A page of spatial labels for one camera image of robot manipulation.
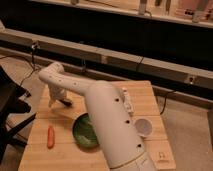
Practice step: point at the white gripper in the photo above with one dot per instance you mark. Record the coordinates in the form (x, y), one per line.
(56, 93)

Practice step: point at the black eraser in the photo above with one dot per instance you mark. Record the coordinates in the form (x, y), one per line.
(66, 102)

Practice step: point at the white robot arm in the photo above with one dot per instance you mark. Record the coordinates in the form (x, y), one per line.
(122, 147)

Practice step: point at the orange carrot toy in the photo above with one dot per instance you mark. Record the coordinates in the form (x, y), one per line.
(50, 137)

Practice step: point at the black chair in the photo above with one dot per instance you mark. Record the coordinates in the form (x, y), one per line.
(10, 102)

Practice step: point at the green ceramic bowl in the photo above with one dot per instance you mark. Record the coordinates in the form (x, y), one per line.
(83, 132)

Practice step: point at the wooden table board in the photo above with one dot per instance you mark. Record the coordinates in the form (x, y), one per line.
(67, 156)

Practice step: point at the white tube with cap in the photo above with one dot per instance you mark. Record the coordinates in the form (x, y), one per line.
(127, 101)

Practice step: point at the white paper cup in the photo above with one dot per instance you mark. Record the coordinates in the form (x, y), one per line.
(143, 127)

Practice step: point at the grey metal rail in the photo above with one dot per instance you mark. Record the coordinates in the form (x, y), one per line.
(166, 70)

